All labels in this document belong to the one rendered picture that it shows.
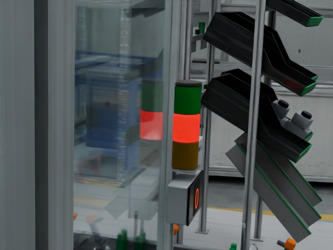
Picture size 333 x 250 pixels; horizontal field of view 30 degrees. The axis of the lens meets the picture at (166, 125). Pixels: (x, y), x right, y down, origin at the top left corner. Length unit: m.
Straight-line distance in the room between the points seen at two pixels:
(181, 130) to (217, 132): 4.23
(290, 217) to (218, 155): 3.84
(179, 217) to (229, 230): 0.87
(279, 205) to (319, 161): 3.90
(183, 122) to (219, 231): 0.90
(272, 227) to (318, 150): 3.43
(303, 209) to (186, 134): 0.65
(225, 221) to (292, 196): 0.42
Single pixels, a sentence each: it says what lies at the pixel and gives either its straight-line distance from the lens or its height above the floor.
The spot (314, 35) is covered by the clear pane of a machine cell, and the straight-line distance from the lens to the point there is 5.27.
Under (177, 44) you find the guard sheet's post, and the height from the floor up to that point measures 1.48.
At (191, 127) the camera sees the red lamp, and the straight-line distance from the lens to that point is 1.10.
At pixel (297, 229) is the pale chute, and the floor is 1.02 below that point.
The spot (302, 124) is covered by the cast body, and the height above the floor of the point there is 1.24.
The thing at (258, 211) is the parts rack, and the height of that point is 0.95.
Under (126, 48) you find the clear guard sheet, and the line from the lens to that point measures 0.86.
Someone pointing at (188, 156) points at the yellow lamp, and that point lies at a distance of 1.11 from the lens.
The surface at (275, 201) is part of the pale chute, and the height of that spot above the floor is 1.08.
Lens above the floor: 1.56
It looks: 12 degrees down
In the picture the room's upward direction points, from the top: 2 degrees clockwise
